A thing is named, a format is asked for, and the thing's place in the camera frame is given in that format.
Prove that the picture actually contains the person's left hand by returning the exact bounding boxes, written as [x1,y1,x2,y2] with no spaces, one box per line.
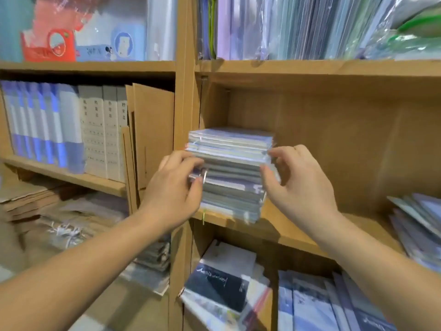
[140,150,205,234]

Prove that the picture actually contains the pile of small notebooks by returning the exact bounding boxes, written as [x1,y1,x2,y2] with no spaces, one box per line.
[387,193,441,273]

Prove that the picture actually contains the blue white packaged items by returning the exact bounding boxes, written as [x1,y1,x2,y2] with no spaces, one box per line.
[76,0,179,61]

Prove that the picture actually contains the wooden shelf unit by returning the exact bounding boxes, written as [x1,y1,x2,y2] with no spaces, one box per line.
[0,0,441,331]

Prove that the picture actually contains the person's right forearm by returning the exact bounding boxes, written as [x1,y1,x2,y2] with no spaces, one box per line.
[310,210,441,331]

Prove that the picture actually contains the person's left forearm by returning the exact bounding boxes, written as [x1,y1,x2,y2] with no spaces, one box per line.
[0,210,173,331]

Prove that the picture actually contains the row of patterned notebooks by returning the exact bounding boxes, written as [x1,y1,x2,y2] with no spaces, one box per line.
[179,240,401,331]

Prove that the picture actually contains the row of plastic wrapped folders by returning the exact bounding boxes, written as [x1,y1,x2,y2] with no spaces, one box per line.
[198,0,407,61]

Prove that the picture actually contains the person's right hand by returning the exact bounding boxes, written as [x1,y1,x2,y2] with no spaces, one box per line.
[260,144,340,236]

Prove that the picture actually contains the stack of large blue notebooks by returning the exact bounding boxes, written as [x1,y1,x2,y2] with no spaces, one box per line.
[185,127,280,225]

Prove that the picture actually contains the row of blue white binders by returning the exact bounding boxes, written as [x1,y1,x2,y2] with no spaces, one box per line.
[0,80,85,173]

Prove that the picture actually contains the stack of flat wrapped packets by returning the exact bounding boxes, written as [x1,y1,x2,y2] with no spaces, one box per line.
[0,176,172,297]

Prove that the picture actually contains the red packaged item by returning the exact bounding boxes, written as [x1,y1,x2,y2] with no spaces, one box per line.
[21,0,107,63]

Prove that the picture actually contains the pale teal folder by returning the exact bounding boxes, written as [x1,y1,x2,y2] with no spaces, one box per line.
[0,0,35,63]

